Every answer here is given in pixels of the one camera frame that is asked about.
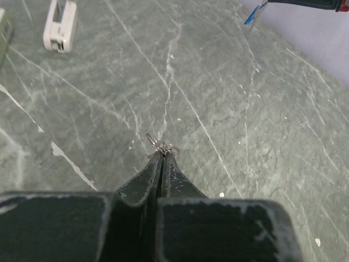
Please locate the silver keyring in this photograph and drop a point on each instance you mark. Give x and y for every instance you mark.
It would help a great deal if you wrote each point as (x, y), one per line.
(161, 146)

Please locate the white green staple box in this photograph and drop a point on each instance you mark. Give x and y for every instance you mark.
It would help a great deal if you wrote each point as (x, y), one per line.
(6, 31)

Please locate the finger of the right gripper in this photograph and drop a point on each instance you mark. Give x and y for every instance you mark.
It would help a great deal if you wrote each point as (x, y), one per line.
(337, 5)

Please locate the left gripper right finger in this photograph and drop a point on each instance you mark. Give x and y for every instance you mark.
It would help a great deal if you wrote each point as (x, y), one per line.
(193, 227)

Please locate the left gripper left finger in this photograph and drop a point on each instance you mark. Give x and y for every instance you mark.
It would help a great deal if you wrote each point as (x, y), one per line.
(83, 226)

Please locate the blue key tag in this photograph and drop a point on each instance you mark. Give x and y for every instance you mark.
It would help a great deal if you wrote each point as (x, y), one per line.
(252, 18)

